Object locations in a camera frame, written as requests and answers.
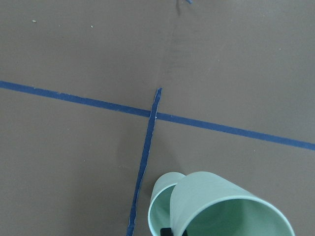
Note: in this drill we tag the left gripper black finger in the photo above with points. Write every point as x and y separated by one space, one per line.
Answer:
165 232

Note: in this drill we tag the mint green cup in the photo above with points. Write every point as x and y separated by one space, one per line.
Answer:
205 204
159 208

